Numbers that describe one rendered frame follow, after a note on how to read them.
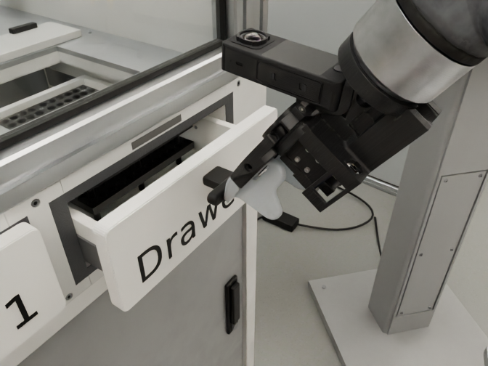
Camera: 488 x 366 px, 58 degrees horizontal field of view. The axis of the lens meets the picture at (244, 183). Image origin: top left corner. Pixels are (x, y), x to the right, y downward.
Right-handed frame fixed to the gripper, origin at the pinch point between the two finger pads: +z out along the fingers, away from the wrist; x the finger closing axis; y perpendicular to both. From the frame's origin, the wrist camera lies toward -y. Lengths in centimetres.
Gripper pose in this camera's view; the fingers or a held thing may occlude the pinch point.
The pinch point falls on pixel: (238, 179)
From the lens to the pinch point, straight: 46.2
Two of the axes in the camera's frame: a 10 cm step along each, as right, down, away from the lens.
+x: 5.6, -4.9, 6.7
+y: 6.8, 7.3, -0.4
